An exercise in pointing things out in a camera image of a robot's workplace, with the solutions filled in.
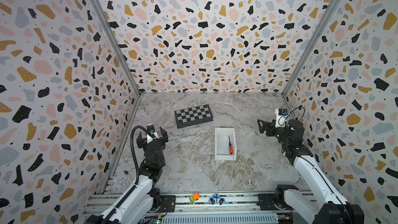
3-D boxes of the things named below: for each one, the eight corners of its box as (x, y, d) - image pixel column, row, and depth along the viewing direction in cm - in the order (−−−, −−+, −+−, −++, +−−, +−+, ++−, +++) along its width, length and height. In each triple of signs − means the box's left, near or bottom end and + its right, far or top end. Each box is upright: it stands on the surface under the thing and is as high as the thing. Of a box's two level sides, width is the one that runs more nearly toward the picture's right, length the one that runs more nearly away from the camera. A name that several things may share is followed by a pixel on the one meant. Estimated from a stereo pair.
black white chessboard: (177, 129, 103) (176, 125, 100) (174, 114, 111) (174, 111, 108) (213, 120, 108) (213, 117, 105) (208, 107, 116) (208, 103, 113)
